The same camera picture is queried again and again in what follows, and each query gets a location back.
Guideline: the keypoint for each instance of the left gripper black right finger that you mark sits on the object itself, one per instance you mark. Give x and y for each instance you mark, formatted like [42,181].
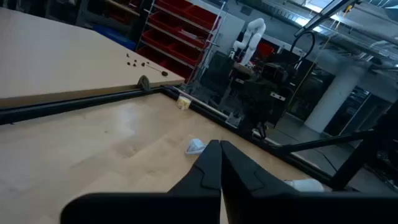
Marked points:
[255,202]

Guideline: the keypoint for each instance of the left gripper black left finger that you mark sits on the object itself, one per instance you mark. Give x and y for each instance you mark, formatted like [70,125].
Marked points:
[192,202]

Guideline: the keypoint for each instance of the white light bulb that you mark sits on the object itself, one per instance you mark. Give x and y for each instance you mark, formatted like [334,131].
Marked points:
[308,185]

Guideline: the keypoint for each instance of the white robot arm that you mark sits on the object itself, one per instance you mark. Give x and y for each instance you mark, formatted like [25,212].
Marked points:
[255,34]

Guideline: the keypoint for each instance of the metal shelf with red bins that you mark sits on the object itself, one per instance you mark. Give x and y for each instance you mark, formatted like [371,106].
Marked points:
[186,53]

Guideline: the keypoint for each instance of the yellow candle jar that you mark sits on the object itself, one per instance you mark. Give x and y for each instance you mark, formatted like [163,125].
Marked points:
[183,102]

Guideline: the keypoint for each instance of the dark round knob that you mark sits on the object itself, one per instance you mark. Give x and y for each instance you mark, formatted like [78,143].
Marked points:
[164,73]

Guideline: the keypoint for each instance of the black allen key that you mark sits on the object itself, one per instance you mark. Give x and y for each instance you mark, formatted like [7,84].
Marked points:
[154,68]

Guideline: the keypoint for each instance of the blue storage bin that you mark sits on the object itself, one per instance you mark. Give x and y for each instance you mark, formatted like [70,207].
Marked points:
[115,35]

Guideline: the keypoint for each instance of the light wooden desk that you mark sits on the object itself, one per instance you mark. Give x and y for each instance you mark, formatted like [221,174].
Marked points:
[62,56]

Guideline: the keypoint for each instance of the black aluminium table frame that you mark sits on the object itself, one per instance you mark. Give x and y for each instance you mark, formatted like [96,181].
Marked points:
[77,105]

